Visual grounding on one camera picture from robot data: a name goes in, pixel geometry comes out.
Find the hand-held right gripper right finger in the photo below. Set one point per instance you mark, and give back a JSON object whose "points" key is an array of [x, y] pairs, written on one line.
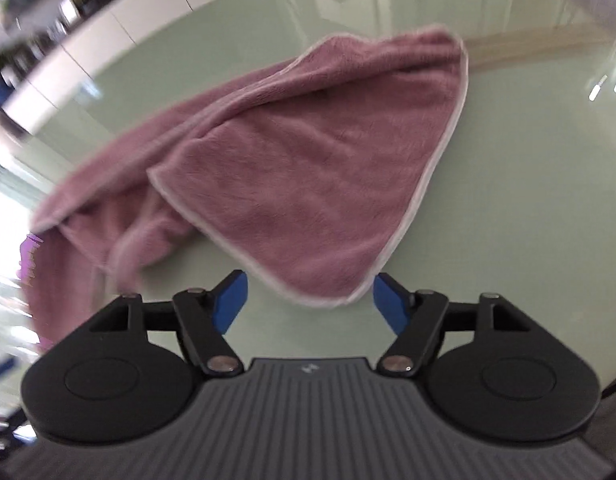
{"points": [[390, 305]]}

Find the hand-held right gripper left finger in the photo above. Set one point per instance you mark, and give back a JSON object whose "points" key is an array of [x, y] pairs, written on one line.
{"points": [[231, 305]]}

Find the pink towel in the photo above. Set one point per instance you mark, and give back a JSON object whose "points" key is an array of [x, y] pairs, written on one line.
{"points": [[298, 185]]}

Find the white sideboard cabinet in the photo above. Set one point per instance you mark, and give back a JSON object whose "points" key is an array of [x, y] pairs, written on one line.
{"points": [[138, 15]]}

